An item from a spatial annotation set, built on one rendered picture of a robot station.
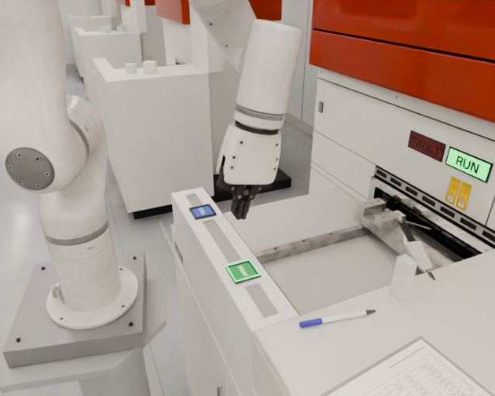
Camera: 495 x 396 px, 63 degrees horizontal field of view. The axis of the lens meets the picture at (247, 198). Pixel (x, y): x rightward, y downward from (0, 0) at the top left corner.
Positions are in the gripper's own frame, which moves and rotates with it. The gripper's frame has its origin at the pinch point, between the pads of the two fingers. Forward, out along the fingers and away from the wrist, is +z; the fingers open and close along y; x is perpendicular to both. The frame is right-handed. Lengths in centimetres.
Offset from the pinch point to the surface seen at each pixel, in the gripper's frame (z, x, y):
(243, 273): 14.6, 1.0, -3.4
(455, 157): -11, -3, -57
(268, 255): 23.5, -16.9, -20.3
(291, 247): 21.5, -16.9, -27.1
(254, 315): 15.6, 11.8, -1.0
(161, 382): 112, -57, -11
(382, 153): -3, -28, -59
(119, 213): 111, -206, -15
